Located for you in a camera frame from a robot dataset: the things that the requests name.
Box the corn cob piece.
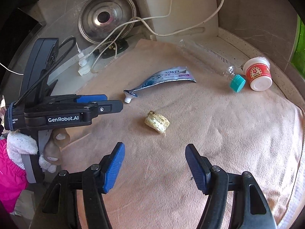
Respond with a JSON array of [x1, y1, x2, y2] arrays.
[[144, 111, 170, 134]]

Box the blue white toothpaste tube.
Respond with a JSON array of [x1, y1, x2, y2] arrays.
[[124, 67, 196, 104]]

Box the clear bottle teal cap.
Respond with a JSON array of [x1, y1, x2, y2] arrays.
[[179, 39, 246, 93]]

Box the red white yogurt cup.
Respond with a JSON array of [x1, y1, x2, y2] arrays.
[[242, 57, 272, 92]]

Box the pink left sleeve forearm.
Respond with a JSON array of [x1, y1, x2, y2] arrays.
[[0, 139, 28, 213]]

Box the white gloved left hand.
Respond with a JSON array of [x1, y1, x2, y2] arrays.
[[6, 129, 70, 173]]

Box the white power strip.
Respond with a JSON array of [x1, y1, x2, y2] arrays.
[[78, 51, 95, 76]]

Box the black lid stand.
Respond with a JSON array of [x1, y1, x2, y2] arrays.
[[100, 39, 129, 59]]

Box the beige towel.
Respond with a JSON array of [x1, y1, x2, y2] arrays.
[[62, 40, 304, 228]]

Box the steel pot lid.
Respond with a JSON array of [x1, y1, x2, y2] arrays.
[[78, 0, 136, 44]]

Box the white cutting board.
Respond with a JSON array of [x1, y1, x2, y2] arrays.
[[135, 0, 218, 43]]

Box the green soap dispenser bottle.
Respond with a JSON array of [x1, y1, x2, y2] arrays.
[[291, 16, 304, 77]]

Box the white charger cable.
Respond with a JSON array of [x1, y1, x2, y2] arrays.
[[0, 61, 24, 76]]

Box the white power cable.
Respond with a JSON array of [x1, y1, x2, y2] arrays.
[[90, 0, 228, 74]]

